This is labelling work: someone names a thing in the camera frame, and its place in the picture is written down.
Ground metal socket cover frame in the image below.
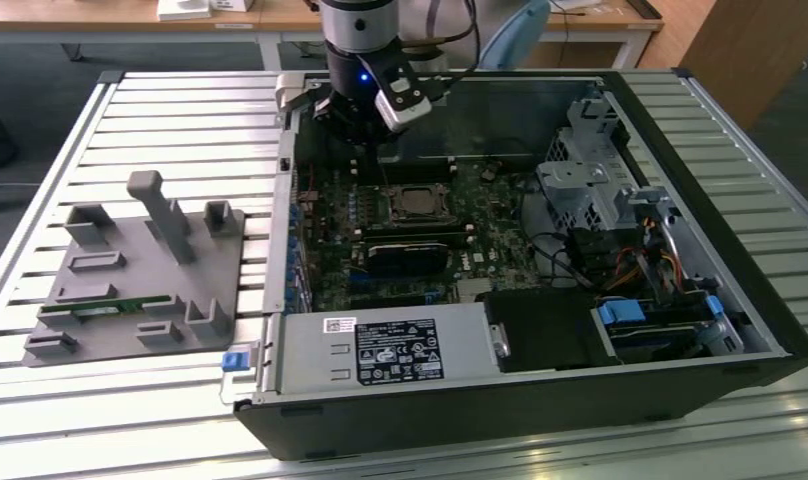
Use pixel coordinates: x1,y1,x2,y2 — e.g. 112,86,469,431
390,184,455,220

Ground RAM slot white clips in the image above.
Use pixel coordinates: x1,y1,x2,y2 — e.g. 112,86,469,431
353,155,459,165
353,167,459,177
357,222,480,234

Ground CPU socket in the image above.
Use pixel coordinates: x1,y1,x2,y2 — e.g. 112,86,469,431
384,182,457,224

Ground pale blue teach pendant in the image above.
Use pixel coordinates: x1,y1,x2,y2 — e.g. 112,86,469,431
476,0,553,71

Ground black graphics card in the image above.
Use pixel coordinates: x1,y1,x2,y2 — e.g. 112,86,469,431
361,241,451,277

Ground large white box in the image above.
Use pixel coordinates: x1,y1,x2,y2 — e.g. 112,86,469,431
156,0,217,23

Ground green motherboard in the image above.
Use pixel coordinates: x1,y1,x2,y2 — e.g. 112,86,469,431
288,158,553,312

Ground metal drive cage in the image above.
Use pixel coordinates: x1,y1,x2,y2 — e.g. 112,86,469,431
533,97,649,232

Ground silver chipset heatsink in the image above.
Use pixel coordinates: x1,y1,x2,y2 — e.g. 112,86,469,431
457,278,493,302

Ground gray power supply unit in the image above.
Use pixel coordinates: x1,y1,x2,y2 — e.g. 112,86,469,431
269,310,497,397

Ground gray parts rack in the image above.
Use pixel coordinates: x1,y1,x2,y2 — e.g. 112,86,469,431
17,169,249,370

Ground green RAM stick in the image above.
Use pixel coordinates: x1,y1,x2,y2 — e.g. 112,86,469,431
40,295,180,321

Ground black desk object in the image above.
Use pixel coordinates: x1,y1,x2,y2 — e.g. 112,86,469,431
627,0,665,21

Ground black plastic shroud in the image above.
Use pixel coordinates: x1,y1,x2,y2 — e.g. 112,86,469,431
481,288,619,375

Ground blue disk carrier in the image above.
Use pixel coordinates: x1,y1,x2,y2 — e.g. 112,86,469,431
593,297,648,329

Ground wooden cabinet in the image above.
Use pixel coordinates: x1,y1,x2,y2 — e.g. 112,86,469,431
676,0,808,132

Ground black hard disk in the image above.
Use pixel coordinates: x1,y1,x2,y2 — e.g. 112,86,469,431
603,319,709,359

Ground black open PC case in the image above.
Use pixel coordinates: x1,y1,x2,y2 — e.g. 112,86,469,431
232,68,808,462

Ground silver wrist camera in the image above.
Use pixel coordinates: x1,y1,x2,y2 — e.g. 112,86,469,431
373,74,436,133

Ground gray case latch handle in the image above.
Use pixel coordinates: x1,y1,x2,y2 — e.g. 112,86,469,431
273,72,312,115

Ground wooden desk white frame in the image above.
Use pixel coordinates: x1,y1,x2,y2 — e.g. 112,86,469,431
0,0,282,71
260,0,665,71

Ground black data cable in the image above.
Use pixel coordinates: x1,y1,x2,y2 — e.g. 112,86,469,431
528,232,603,290

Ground red power wire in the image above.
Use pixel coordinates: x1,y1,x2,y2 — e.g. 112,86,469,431
613,252,645,286

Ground silver metal handle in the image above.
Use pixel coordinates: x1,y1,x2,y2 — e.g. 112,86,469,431
488,322,512,358

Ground yellow power wire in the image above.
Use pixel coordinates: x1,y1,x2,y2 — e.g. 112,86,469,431
660,254,684,291

